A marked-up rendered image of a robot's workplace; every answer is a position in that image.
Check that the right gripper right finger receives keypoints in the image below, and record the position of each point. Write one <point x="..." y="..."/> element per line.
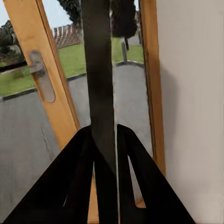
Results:
<point x="162" y="204"/>

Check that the door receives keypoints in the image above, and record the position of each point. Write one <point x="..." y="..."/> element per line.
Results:
<point x="44" y="97"/>

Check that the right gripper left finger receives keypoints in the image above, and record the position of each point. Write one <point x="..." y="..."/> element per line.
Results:
<point x="62" y="194"/>

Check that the poster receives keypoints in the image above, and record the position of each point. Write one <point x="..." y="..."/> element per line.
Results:
<point x="98" y="57"/>

